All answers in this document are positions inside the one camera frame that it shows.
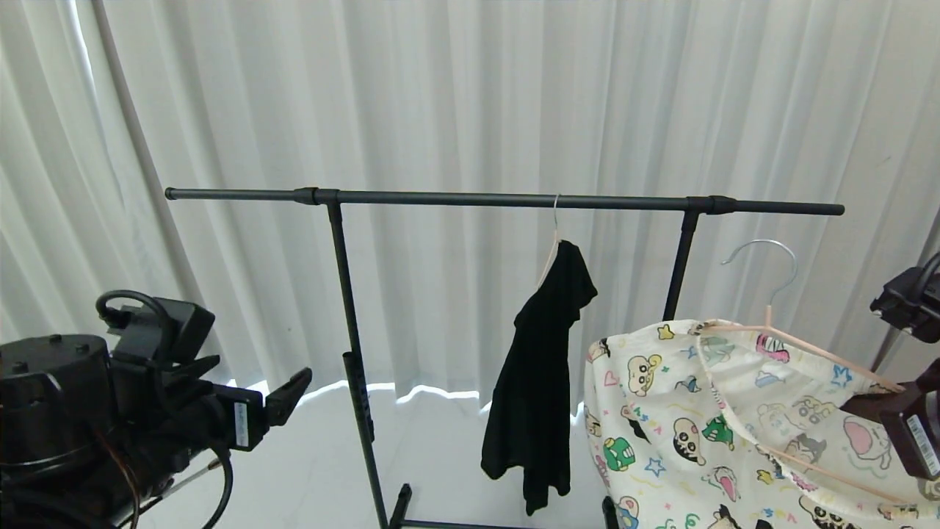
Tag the pink clothes hanger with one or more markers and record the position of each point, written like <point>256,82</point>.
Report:
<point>822,351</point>
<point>554,235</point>

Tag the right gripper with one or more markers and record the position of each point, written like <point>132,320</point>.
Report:
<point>922,441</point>

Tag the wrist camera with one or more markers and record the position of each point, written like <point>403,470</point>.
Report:
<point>910,305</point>
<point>172,330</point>

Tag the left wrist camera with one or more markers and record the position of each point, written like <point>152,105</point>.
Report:
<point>172,330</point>

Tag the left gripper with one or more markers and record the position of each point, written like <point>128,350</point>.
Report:
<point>220,419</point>

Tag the cream printed garment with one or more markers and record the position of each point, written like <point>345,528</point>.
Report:
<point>683,441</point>

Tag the black garment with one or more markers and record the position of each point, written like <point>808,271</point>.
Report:
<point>536,382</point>

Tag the white curtain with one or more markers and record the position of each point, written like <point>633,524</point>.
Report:
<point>477,88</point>

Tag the black clothes rack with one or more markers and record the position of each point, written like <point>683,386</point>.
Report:
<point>477,198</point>

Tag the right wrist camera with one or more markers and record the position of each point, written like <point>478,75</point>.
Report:
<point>910,305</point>

